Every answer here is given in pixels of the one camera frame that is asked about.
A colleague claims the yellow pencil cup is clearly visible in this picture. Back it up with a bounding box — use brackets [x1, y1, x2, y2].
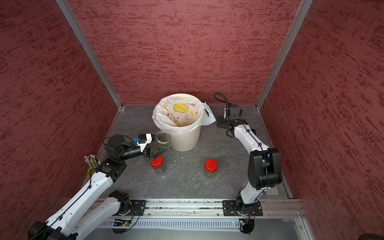
[87, 164, 97, 178]

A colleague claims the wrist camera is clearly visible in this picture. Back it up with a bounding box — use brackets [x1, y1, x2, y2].
[134, 133, 154, 153]
[224, 104, 243, 121]

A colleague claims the white printed bin liner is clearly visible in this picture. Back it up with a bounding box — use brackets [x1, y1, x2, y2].
[152, 94, 216, 135]

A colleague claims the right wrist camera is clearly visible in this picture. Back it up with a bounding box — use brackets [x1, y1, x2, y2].
[224, 104, 243, 121]

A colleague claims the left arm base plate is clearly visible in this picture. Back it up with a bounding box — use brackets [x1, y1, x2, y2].
[117, 200, 147, 217]

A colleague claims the aluminium mounting rail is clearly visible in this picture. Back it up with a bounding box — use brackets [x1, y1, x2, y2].
[83, 197, 305, 219]

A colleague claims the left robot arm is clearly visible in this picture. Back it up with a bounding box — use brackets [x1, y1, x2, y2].
[28, 134, 159, 240]

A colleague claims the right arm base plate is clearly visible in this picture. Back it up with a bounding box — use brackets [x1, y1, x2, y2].
[222, 200, 263, 217]

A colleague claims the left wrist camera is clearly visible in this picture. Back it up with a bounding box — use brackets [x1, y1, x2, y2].
[134, 133, 154, 153]

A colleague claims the cream plastic waste bin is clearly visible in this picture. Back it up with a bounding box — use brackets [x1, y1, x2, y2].
[154, 93, 205, 152]

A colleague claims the clear plastic jar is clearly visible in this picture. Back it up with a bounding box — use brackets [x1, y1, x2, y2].
[150, 131, 172, 160]

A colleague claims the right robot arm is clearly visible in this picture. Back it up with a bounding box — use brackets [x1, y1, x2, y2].
[217, 117, 283, 216]

